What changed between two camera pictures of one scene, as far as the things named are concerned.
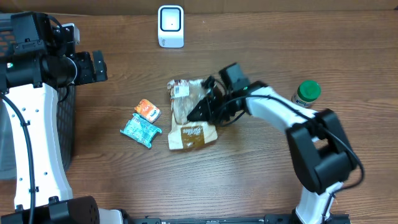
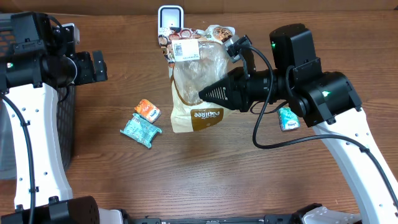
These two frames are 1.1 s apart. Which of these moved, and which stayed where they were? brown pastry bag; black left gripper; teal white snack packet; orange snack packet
Moved: brown pastry bag
Stayed: black left gripper; teal white snack packet; orange snack packet
